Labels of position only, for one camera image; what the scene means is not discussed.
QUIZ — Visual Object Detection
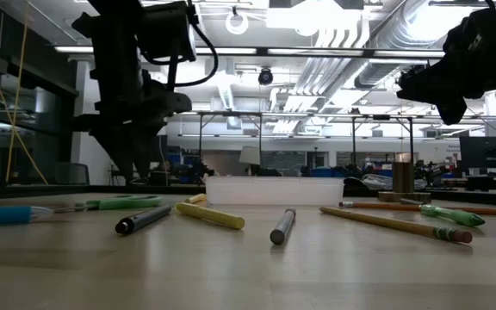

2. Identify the brass cylinder stand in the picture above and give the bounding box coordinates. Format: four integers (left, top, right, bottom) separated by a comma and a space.
377, 161, 432, 204

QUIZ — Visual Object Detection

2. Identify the grey mesh chair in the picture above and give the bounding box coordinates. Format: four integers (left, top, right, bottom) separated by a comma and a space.
53, 162, 90, 186

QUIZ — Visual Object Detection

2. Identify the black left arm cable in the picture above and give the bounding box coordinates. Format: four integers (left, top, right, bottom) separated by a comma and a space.
139, 8, 220, 88

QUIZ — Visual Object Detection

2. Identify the orange pencil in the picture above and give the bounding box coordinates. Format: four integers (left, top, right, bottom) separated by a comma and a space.
338, 201, 496, 216

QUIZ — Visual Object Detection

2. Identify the overhead frame light bar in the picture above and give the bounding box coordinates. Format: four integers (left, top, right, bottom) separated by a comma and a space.
53, 45, 447, 60

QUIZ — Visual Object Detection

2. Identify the green pen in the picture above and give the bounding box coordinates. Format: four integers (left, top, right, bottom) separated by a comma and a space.
418, 203, 487, 228

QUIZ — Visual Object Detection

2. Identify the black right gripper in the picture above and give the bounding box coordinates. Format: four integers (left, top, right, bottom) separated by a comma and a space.
396, 6, 496, 126

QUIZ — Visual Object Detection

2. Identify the clear plastic supply box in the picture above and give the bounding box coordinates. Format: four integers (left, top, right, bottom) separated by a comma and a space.
205, 175, 345, 207

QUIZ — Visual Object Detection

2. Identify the yellow pencil green ferrule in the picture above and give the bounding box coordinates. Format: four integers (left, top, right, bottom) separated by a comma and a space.
319, 206, 474, 245

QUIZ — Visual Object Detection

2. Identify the white ceiling ring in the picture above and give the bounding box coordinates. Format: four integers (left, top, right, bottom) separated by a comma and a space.
225, 10, 250, 36

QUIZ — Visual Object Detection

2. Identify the grey clear-barrel pen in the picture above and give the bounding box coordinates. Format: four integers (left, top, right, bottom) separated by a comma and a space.
269, 207, 297, 246

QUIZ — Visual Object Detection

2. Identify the dark grey capped pen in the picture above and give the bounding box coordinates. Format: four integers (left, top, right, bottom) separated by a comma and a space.
115, 203, 173, 236

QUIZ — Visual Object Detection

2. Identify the white lamp shade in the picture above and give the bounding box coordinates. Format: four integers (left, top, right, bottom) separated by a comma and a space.
239, 145, 262, 166

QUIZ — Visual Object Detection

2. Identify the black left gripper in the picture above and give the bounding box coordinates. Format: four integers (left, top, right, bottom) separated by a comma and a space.
73, 68, 193, 183

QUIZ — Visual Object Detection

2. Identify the black ceiling camera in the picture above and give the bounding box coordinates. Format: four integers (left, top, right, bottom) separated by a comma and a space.
257, 67, 275, 86

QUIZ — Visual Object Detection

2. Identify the black workstation frame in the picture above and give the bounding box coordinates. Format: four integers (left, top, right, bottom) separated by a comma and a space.
350, 114, 416, 164
197, 110, 264, 176

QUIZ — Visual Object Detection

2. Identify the black frame handle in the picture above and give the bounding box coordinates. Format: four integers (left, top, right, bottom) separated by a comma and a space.
342, 176, 365, 193

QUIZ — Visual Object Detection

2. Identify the thick yellow highlighter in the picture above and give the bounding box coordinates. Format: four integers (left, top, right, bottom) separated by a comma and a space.
174, 201, 246, 231

